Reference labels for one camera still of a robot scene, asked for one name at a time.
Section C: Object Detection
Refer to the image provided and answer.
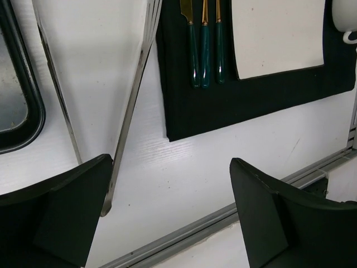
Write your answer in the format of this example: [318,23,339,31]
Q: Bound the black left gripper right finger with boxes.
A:
[230,158,356,267]

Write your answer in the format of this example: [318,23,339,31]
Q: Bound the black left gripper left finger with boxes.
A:
[1,154,113,267]

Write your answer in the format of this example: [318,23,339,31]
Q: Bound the silver metal tongs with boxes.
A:
[33,1,162,217]

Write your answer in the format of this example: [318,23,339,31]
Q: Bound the black food tray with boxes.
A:
[1,1,46,154]

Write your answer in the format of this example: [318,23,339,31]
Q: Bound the black placemat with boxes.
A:
[156,1,356,141]

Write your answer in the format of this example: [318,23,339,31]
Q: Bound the white square plate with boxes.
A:
[231,0,325,80]

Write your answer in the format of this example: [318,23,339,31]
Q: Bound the white cup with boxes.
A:
[332,0,356,45]

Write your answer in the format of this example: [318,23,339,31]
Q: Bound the aluminium table edge rail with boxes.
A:
[104,49,357,268]

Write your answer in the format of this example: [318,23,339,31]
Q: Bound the gold spoon green handle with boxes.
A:
[200,0,210,88]

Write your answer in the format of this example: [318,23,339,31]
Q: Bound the gold fork green handle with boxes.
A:
[215,0,225,84]

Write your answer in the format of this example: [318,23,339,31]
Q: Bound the gold knife green handle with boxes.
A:
[180,0,200,88]

